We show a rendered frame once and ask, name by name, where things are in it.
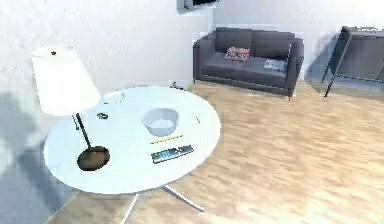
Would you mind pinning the dark grey sofa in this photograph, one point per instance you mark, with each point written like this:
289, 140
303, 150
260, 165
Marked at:
246, 66

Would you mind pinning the yellow pencil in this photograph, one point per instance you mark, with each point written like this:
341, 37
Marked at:
166, 139

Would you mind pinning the black remote control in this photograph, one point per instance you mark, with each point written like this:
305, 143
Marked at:
172, 154

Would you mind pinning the grey bowl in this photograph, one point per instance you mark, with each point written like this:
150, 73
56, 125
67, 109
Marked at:
160, 122

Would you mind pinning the red patterned cushion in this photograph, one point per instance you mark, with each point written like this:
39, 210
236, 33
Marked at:
237, 54

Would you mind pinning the dark grey side table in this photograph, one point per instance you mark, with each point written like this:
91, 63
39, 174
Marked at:
360, 56

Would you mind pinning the round white table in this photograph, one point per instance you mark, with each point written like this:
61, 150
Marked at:
133, 166

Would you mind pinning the grey framed wall picture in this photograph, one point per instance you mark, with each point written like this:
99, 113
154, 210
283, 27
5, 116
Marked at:
196, 4

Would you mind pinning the pale grey book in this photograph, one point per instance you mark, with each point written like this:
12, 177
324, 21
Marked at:
275, 64

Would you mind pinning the small black floor object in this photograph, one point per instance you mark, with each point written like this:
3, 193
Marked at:
176, 86

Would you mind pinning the white shade table lamp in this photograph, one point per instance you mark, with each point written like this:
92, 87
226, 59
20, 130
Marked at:
63, 80

